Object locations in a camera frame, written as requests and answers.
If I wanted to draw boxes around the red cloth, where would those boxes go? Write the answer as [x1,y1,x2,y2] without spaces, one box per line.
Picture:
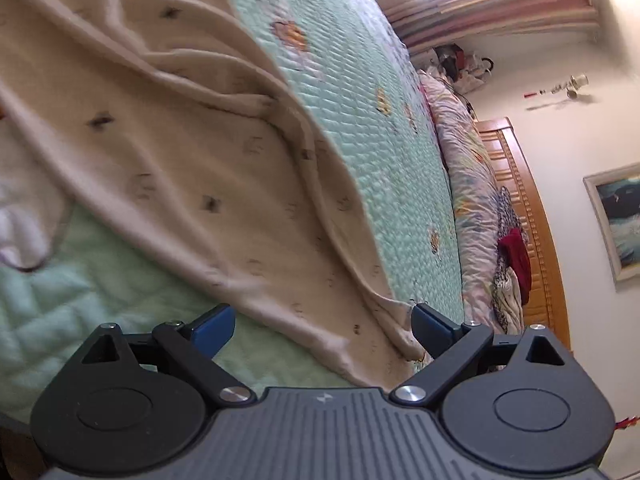
[496,227,532,306]

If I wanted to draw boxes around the green quilted bedspread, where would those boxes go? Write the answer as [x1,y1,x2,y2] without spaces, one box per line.
[0,0,465,428]

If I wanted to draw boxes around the cream smiley print garment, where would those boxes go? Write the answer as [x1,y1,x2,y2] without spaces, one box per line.
[0,0,432,392]

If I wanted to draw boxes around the pile of bags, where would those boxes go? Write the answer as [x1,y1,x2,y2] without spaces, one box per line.
[431,42,496,95]

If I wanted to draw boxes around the cream crumpled cloth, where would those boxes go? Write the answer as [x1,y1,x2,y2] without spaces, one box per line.
[492,265,525,336]

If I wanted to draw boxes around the framed picture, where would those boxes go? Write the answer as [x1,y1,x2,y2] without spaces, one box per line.
[582,162,640,291]

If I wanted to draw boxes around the wooden headboard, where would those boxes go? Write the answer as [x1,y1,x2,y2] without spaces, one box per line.
[472,117,572,356]

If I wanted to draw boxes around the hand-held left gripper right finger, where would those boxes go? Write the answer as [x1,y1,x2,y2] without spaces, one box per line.
[390,302,576,406]

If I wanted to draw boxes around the floral comforter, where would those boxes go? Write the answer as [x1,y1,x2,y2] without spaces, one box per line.
[417,70,526,341]

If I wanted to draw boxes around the wall hook ornament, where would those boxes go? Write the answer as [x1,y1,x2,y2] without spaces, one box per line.
[522,74,591,111]

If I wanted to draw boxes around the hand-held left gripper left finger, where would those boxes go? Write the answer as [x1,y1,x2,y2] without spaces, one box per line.
[80,304,257,406]

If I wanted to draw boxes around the dark patterned cloth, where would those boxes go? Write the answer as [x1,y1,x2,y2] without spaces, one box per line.
[492,186,523,241]

